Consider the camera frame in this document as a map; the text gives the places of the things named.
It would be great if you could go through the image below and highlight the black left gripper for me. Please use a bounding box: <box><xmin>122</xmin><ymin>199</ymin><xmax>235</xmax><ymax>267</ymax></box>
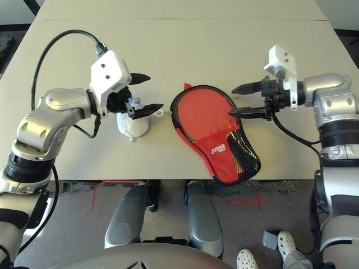
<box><xmin>108</xmin><ymin>72</ymin><xmax>165</xmax><ymax>121</ymax></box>

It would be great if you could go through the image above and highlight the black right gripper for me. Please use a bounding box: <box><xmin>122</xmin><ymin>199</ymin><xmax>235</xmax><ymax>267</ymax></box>
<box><xmin>228</xmin><ymin>78</ymin><xmax>292</xmax><ymax>121</ymax></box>

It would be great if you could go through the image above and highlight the white fluffy plush keychain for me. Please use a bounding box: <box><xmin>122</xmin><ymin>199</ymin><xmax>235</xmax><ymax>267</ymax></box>
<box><xmin>117</xmin><ymin>96</ymin><xmax>172</xmax><ymax>142</ymax></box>

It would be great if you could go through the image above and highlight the red black paddle case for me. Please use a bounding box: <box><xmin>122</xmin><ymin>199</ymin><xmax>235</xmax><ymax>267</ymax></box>
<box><xmin>170</xmin><ymin>82</ymin><xmax>261</xmax><ymax>185</ymax></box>

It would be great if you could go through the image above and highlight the grey speckled foam floor mat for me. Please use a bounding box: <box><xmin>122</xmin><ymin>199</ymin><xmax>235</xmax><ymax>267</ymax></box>
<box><xmin>209</xmin><ymin>179</ymin><xmax>298</xmax><ymax>197</ymax></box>
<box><xmin>60</xmin><ymin>180</ymin><xmax>146</xmax><ymax>194</ymax></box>

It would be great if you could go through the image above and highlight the red tape cross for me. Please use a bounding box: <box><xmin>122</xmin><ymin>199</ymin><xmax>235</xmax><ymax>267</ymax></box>
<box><xmin>217</xmin><ymin>189</ymin><xmax>269</xmax><ymax>211</ymax></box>

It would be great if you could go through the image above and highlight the grey robot left leg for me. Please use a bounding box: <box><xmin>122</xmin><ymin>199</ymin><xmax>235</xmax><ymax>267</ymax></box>
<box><xmin>104</xmin><ymin>182</ymin><xmax>149</xmax><ymax>250</ymax></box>

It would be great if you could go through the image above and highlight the grey robot leg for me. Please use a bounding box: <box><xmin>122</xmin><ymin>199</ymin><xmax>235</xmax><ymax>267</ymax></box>
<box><xmin>104</xmin><ymin>182</ymin><xmax>149</xmax><ymax>250</ymax></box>
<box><xmin>183</xmin><ymin>180</ymin><xmax>224</xmax><ymax>257</ymax></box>

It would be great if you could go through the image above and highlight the grey robot right leg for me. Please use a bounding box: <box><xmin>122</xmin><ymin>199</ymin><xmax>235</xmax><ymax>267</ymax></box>
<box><xmin>183</xmin><ymin>180</ymin><xmax>224</xmax><ymax>257</ymax></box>

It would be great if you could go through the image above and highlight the small grey box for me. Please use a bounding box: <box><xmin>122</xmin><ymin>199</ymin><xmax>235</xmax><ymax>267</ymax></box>
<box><xmin>261</xmin><ymin>229</ymin><xmax>281</xmax><ymax>250</ymax></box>

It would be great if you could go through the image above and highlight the black interlocking foam tile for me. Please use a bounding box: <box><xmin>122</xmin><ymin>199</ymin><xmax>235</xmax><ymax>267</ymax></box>
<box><xmin>0</xmin><ymin>30</ymin><xmax>17</xmax><ymax>71</ymax></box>

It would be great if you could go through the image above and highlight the white perforated shoe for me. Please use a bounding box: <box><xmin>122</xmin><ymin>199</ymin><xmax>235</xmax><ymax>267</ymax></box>
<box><xmin>236</xmin><ymin>248</ymin><xmax>259</xmax><ymax>269</ymax></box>
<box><xmin>277</xmin><ymin>230</ymin><xmax>298</xmax><ymax>261</ymax></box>

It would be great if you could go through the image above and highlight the grey robot torso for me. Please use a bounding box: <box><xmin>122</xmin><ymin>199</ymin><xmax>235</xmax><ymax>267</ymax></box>
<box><xmin>53</xmin><ymin>242</ymin><xmax>239</xmax><ymax>269</ymax></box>

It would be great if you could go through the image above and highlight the grey trouser leg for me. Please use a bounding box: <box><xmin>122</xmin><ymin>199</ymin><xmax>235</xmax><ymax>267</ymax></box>
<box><xmin>282</xmin><ymin>251</ymin><xmax>314</xmax><ymax>269</ymax></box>

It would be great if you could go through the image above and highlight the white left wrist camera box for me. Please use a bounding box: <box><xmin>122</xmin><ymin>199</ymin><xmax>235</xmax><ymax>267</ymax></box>
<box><xmin>89</xmin><ymin>50</ymin><xmax>132</xmax><ymax>118</ymax></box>

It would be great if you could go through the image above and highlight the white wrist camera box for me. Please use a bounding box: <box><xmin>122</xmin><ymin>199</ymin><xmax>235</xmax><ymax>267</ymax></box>
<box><xmin>263</xmin><ymin>45</ymin><xmax>298</xmax><ymax>110</ymax></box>
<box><xmin>89</xmin><ymin>50</ymin><xmax>132</xmax><ymax>118</ymax></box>

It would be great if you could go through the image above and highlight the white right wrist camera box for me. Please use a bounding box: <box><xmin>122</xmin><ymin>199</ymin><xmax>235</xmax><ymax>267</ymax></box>
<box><xmin>263</xmin><ymin>45</ymin><xmax>298</xmax><ymax>110</ymax></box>

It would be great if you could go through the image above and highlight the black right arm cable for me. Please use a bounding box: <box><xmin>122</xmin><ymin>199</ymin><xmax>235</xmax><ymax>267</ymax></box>
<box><xmin>271</xmin><ymin>114</ymin><xmax>326</xmax><ymax>233</ymax></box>

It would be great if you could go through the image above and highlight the black metal frame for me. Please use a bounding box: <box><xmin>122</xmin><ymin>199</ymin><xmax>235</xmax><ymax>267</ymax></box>
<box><xmin>22</xmin><ymin>0</ymin><xmax>40</xmax><ymax>15</ymax></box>

